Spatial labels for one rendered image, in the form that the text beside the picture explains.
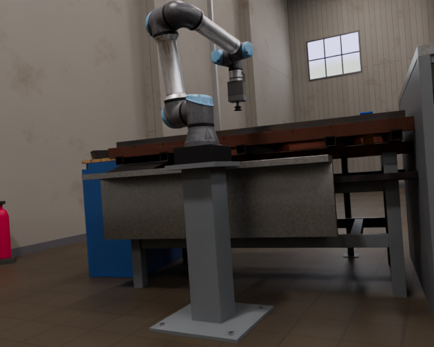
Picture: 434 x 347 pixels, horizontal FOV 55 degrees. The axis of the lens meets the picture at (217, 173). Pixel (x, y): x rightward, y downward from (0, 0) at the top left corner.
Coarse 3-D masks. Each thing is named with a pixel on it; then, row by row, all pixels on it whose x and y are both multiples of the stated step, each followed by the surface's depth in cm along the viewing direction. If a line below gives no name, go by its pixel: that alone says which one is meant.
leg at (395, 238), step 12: (384, 168) 193; (396, 168) 191; (396, 180) 191; (396, 192) 192; (396, 204) 192; (396, 216) 192; (396, 228) 192; (396, 240) 192; (396, 252) 192; (396, 264) 192; (396, 276) 192; (396, 288) 192
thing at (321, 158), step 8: (256, 160) 189; (264, 160) 188; (272, 160) 186; (280, 160) 185; (288, 160) 184; (296, 160) 183; (304, 160) 181; (312, 160) 180; (320, 160) 179; (328, 160) 178; (232, 168) 193; (240, 168) 213; (88, 176) 222; (96, 176) 221; (104, 176) 219; (112, 176) 217; (120, 176) 215; (128, 176) 214
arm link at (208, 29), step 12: (168, 12) 175; (180, 12) 174; (192, 12) 175; (180, 24) 177; (192, 24) 178; (204, 24) 181; (216, 36) 188; (228, 36) 192; (228, 48) 195; (240, 48) 198; (252, 48) 201
